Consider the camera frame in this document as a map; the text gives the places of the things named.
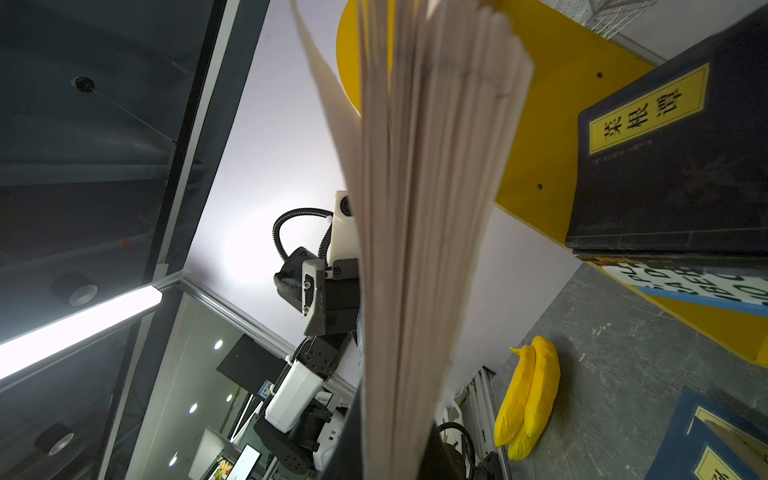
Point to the navy book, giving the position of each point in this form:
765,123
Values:
443,85
706,439
676,161

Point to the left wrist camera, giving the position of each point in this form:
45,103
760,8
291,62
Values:
344,240

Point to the yellow banana bunch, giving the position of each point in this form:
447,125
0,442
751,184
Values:
529,399

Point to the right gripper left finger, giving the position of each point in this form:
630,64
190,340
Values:
347,460

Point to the white wire rack basket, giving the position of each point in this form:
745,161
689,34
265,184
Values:
605,18

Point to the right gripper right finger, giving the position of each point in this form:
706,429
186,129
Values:
440,461

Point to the yellow shelf with pink and blue boards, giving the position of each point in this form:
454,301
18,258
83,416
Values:
574,68

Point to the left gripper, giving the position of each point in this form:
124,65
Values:
328,297

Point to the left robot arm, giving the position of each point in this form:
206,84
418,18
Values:
300,430

